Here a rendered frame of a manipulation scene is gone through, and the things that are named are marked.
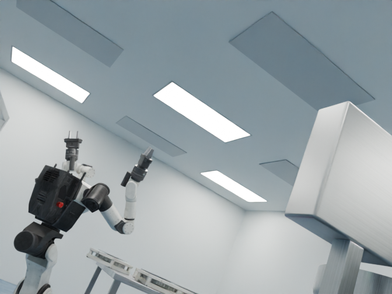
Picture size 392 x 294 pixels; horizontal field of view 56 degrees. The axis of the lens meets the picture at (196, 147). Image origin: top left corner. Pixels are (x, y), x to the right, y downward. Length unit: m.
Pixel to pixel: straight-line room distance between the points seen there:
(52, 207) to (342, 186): 1.77
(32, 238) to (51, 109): 4.80
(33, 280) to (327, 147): 2.10
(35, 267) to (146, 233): 4.71
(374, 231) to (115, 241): 6.29
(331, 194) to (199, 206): 6.85
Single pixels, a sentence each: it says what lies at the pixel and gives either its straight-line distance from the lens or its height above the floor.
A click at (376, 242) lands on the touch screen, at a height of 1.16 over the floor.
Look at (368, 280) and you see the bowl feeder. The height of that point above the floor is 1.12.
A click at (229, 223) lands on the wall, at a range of 7.87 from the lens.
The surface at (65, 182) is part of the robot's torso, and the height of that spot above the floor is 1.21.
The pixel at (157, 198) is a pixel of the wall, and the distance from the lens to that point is 7.12.
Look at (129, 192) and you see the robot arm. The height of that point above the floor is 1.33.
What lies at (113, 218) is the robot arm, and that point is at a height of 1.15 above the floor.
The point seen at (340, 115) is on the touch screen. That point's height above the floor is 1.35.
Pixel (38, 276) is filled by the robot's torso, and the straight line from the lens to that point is 2.51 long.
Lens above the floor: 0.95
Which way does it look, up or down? 20 degrees up
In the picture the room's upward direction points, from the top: 24 degrees clockwise
